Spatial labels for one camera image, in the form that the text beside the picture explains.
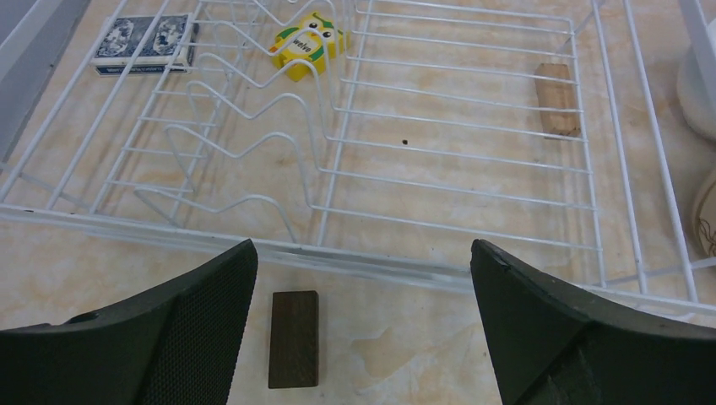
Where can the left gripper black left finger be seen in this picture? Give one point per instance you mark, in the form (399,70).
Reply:
(176,343)

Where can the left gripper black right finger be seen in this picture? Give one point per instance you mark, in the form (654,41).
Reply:
(551,342)

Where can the beige leaf pattern bowl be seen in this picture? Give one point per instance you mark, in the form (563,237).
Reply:
(703,216)

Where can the white footed bowl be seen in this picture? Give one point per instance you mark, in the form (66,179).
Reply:
(692,87)

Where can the wooden block under rack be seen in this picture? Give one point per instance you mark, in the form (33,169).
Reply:
(556,94)

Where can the dark brown wooden block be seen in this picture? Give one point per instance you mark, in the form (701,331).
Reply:
(294,340)

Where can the blue playing card box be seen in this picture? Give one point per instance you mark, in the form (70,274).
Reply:
(167,45)

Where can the yellow penguin toy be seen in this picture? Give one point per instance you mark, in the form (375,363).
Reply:
(314,39)

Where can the white wire dish rack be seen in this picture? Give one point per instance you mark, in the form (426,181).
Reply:
(424,135)

